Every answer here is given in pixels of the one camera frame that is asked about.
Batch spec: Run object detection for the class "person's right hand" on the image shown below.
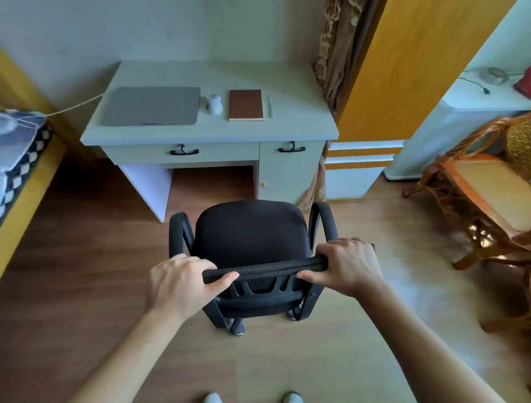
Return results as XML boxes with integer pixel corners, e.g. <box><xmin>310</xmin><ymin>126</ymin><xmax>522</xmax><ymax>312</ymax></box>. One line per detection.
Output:
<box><xmin>296</xmin><ymin>238</ymin><xmax>384</xmax><ymax>299</ymax></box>

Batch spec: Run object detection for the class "black cable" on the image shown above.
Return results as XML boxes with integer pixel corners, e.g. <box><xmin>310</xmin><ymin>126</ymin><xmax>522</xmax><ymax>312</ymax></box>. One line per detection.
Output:
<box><xmin>458</xmin><ymin>70</ymin><xmax>525</xmax><ymax>95</ymax></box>

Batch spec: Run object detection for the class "red object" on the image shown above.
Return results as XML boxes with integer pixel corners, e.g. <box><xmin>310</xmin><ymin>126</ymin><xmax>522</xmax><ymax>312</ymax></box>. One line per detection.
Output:
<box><xmin>514</xmin><ymin>66</ymin><xmax>531</xmax><ymax>99</ymax></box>

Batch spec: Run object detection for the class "orange wooden wardrobe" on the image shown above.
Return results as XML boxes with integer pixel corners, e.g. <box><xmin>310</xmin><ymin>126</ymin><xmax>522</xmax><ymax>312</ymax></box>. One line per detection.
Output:
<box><xmin>324</xmin><ymin>0</ymin><xmax>517</xmax><ymax>204</ymax></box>

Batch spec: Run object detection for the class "checkered bedding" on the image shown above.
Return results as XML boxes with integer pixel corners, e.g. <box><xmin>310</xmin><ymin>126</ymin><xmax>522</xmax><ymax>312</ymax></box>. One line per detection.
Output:
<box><xmin>0</xmin><ymin>109</ymin><xmax>53</xmax><ymax>221</ymax></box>

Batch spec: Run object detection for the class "silver round tin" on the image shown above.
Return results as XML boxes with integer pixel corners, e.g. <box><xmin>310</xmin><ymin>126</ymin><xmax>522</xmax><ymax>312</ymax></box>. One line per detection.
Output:
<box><xmin>480</xmin><ymin>67</ymin><xmax>509</xmax><ymax>86</ymax></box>

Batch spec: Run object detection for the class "person's right forearm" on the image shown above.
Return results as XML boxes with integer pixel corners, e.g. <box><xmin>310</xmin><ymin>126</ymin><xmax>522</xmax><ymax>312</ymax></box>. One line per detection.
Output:
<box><xmin>357</xmin><ymin>276</ymin><xmax>509</xmax><ymax>403</ymax></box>

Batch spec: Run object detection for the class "black office chair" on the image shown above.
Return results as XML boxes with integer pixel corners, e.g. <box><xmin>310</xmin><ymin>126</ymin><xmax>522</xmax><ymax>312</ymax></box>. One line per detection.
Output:
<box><xmin>168</xmin><ymin>200</ymin><xmax>339</xmax><ymax>336</ymax></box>

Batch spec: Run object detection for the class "wooden rattan chair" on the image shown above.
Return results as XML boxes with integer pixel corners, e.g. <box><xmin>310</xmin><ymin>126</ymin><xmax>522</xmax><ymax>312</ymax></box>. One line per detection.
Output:
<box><xmin>401</xmin><ymin>112</ymin><xmax>531</xmax><ymax>335</ymax></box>

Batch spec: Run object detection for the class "brown patterned curtain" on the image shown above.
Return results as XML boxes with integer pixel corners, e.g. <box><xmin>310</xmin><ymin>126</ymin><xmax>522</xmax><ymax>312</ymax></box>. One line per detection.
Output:
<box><xmin>295</xmin><ymin>0</ymin><xmax>380</xmax><ymax>213</ymax></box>

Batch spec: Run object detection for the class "brown notebook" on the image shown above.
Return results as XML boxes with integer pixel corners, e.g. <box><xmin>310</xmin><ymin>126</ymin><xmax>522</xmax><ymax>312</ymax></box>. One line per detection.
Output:
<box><xmin>228</xmin><ymin>89</ymin><xmax>264</xmax><ymax>122</ymax></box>

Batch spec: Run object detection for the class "beige cord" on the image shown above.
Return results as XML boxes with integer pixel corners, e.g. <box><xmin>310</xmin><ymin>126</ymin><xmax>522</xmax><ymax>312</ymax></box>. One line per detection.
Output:
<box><xmin>8</xmin><ymin>92</ymin><xmax>106</xmax><ymax>125</ymax></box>

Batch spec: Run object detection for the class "white low cabinet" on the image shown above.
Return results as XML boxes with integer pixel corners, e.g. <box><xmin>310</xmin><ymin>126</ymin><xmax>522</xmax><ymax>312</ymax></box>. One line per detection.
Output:
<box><xmin>384</xmin><ymin>62</ymin><xmax>531</xmax><ymax>181</ymax></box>

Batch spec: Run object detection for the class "person's left hand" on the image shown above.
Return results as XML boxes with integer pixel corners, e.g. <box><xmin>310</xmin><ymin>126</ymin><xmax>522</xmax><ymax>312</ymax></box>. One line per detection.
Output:
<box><xmin>145</xmin><ymin>254</ymin><xmax>240</xmax><ymax>323</ymax></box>

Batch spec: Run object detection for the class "person's left forearm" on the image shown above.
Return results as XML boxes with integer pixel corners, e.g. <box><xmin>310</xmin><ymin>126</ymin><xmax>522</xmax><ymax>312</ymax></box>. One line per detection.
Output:
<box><xmin>68</xmin><ymin>305</ymin><xmax>187</xmax><ymax>403</ymax></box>

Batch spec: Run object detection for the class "white desk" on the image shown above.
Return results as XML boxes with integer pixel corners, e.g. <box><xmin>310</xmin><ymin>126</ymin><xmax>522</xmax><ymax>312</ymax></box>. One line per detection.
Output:
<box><xmin>80</xmin><ymin>61</ymin><xmax>340</xmax><ymax>223</ymax></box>

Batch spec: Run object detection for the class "grey laptop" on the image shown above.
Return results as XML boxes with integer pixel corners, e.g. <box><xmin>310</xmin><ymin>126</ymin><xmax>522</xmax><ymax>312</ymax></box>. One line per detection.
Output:
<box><xmin>101</xmin><ymin>86</ymin><xmax>201</xmax><ymax>126</ymax></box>

